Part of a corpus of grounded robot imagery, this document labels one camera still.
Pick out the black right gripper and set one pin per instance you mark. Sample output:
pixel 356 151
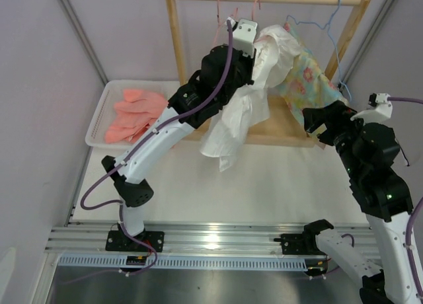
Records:
pixel 337 114

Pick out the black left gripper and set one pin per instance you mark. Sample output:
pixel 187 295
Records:
pixel 249 63

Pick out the white skirt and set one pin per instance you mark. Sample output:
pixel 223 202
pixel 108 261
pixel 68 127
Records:
pixel 276 50

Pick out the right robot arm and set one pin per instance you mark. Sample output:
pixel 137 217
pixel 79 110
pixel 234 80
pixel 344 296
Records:
pixel 384 198

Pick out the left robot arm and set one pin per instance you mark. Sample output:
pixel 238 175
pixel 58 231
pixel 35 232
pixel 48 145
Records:
pixel 209 89

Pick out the floral patterned skirt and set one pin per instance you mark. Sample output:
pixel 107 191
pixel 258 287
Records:
pixel 298 82

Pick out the pink clothes hanger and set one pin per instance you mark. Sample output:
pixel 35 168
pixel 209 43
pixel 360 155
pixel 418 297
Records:
pixel 233 15

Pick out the wooden clothes rack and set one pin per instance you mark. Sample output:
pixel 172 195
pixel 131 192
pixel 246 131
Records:
pixel 281 129

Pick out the pink garment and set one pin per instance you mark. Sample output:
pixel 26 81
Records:
pixel 135 114

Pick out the white plastic basket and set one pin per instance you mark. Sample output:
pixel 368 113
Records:
pixel 105 114

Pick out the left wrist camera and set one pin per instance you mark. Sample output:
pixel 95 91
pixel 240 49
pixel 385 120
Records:
pixel 244 33

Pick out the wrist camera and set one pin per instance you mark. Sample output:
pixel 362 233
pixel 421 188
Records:
pixel 380 109
pixel 244 33

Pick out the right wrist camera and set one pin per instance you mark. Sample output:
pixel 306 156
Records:
pixel 380 109

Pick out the blue wire hanger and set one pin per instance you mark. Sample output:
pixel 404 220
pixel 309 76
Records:
pixel 327 27

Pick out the white slotted cable duct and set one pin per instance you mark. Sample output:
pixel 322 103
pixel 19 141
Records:
pixel 189 262

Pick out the aluminium frame rail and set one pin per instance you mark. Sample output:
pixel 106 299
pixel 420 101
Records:
pixel 223 240

